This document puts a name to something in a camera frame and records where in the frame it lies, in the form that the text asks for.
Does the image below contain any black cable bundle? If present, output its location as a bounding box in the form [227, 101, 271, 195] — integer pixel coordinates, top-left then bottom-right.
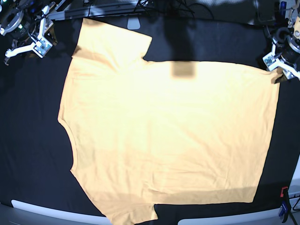
[82, 0, 214, 19]

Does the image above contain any yellow t-shirt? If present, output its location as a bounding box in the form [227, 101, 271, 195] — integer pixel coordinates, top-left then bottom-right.
[58, 19, 281, 225]

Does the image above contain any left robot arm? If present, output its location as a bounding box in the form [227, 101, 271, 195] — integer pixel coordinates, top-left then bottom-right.
[263, 1, 300, 83]

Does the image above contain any aluminium rail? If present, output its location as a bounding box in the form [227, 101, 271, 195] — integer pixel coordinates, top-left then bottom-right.
[48, 4, 142, 21]

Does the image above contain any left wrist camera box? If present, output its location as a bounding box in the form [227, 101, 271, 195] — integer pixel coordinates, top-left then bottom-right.
[262, 52, 280, 71]

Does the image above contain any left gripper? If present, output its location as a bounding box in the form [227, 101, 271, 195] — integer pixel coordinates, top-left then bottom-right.
[271, 35, 300, 81]

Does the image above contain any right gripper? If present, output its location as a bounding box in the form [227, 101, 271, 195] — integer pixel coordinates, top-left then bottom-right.
[5, 5, 51, 63]

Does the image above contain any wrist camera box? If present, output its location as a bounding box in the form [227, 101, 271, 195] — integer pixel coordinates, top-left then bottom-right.
[33, 38, 53, 58]
[262, 52, 280, 71]

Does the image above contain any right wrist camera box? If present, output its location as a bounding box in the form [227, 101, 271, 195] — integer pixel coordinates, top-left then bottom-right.
[33, 38, 53, 58]

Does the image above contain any blue clamp bottom right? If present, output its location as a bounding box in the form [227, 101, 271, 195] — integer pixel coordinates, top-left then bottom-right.
[278, 186, 291, 223]

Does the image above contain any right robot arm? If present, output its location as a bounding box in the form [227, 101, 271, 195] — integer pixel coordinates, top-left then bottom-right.
[0, 0, 57, 65]

